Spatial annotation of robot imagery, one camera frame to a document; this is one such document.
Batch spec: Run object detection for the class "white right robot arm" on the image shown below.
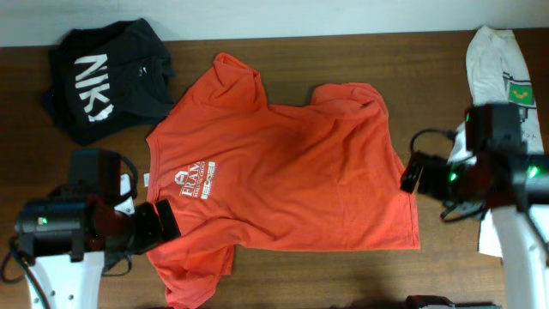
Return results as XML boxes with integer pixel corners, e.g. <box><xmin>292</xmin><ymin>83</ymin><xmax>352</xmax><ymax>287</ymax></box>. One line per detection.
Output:
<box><xmin>401</xmin><ymin>104</ymin><xmax>548</xmax><ymax>308</ymax></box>

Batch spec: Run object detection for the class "white printed t-shirt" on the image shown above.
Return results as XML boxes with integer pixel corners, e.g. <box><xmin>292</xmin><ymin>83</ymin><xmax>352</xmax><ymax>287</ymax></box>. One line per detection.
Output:
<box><xmin>465</xmin><ymin>25</ymin><xmax>546</xmax><ymax>258</ymax></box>

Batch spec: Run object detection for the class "red soccer t-shirt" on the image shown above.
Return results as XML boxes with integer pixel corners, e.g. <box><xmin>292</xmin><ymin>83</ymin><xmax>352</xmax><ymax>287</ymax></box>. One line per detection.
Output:
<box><xmin>147</xmin><ymin>53</ymin><xmax>420</xmax><ymax>308</ymax></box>

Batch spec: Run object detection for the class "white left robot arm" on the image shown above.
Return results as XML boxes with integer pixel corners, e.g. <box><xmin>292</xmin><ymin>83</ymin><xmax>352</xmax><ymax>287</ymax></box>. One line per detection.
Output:
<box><xmin>10</xmin><ymin>198</ymin><xmax>180</xmax><ymax>308</ymax></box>

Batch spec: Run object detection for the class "black Nike t-shirt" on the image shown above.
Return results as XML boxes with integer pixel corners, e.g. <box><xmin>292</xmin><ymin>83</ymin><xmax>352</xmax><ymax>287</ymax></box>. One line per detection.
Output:
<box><xmin>48</xmin><ymin>18</ymin><xmax>175</xmax><ymax>146</ymax></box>

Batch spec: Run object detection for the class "dark navy folded garment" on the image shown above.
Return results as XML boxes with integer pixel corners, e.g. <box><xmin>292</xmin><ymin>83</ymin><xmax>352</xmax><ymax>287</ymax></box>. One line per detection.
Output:
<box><xmin>42</xmin><ymin>88</ymin><xmax>86</xmax><ymax>146</ymax></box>

